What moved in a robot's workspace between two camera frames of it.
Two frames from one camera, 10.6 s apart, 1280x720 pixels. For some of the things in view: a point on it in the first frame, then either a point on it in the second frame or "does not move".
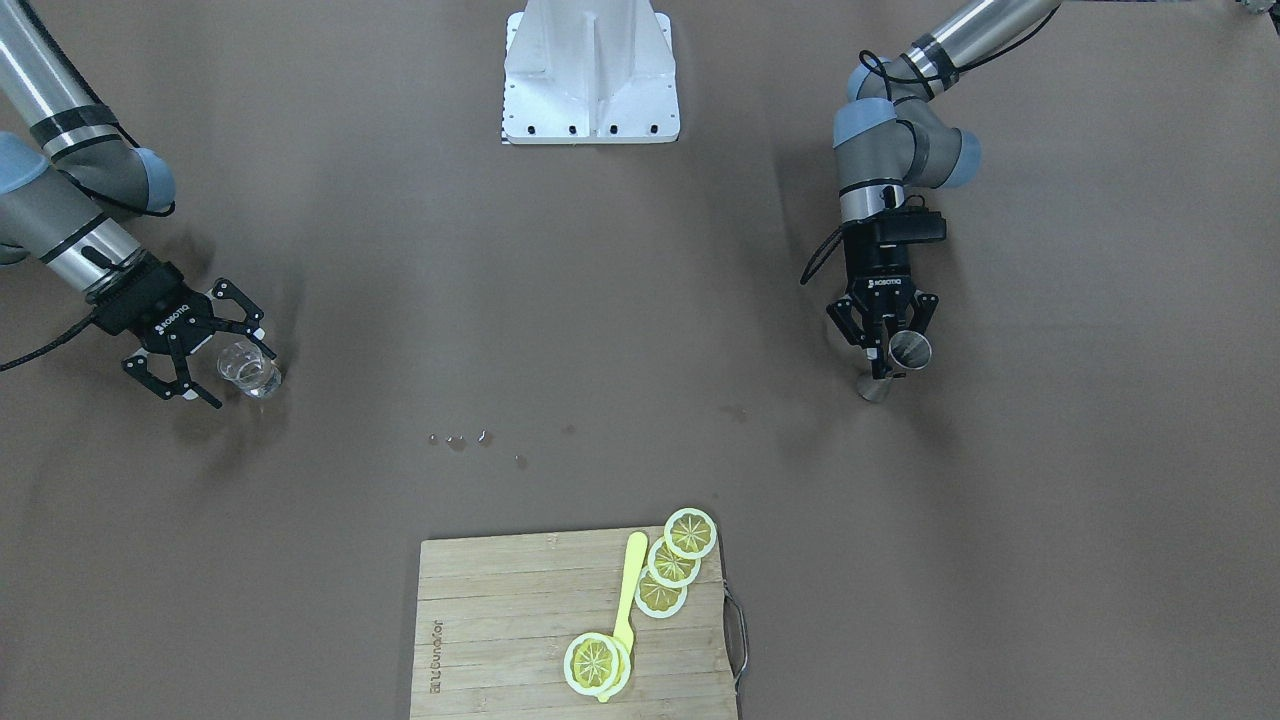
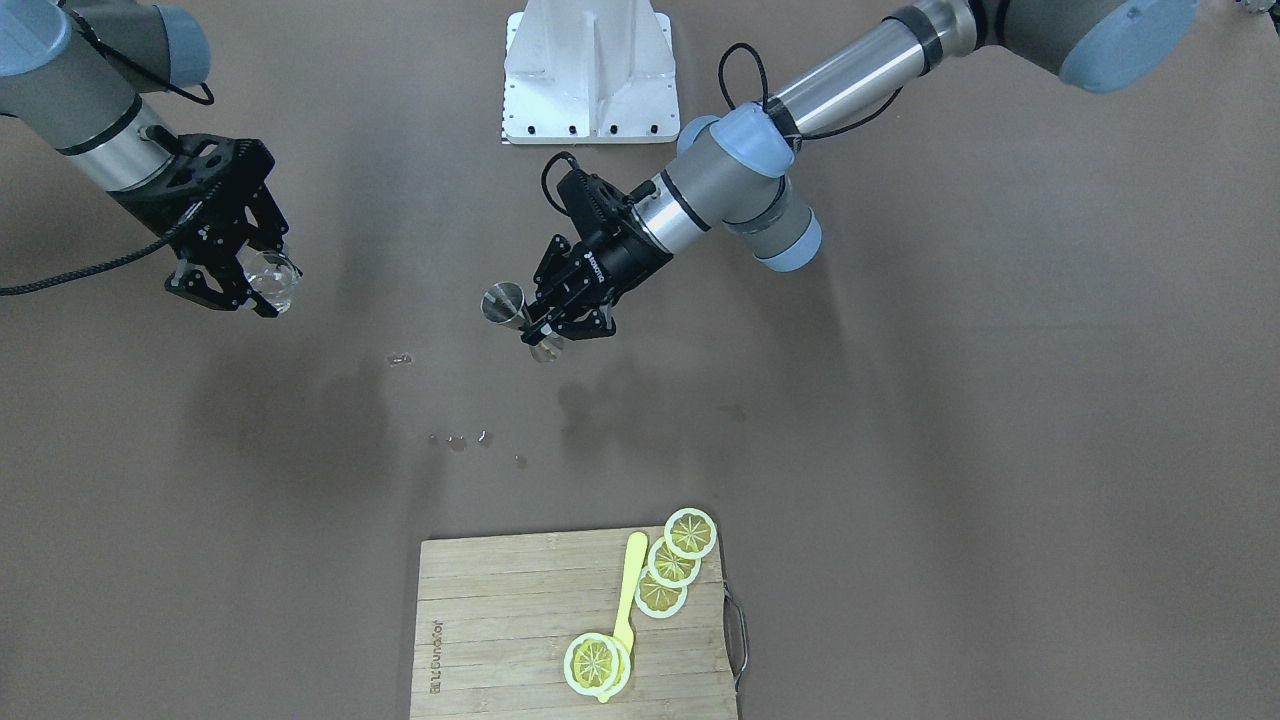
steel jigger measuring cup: (907, 350) -> (504, 303)
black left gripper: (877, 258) -> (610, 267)
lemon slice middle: (669, 568) does not move
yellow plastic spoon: (637, 550) does not move
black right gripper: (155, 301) -> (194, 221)
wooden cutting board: (496, 615) does not move
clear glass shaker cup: (244, 365) -> (274, 275)
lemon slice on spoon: (596, 664) does not move
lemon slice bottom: (655, 599) does not move
